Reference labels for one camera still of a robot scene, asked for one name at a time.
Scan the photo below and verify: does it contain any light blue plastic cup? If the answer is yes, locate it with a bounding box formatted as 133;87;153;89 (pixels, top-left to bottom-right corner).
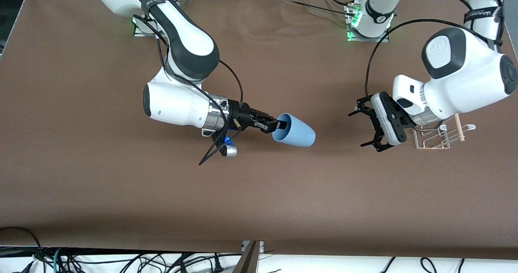
272;113;316;148

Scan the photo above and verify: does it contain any small metal table bracket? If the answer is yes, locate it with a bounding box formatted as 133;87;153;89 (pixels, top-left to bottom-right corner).
241;241;265;254

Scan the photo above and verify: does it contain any long black table cable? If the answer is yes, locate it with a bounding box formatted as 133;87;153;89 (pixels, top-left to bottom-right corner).
279;0;357;18

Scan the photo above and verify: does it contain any brown paper table cover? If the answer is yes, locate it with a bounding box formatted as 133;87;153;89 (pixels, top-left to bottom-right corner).
0;0;518;260

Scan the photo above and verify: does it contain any white wire cup rack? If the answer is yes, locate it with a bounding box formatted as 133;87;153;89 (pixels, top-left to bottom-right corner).
413;115;477;150

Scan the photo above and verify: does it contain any brown wooden beam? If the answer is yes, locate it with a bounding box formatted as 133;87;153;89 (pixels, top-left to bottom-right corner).
233;241;260;273

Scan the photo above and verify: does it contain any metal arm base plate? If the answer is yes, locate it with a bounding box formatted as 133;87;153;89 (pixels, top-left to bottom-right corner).
345;4;390;43
133;17;158;37

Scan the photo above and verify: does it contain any thick black floor cable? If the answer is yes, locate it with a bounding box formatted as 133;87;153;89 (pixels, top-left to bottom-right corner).
0;226;43;261

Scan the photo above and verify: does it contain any wooden dowel rod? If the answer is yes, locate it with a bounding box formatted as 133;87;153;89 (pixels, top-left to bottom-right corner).
454;114;466;142

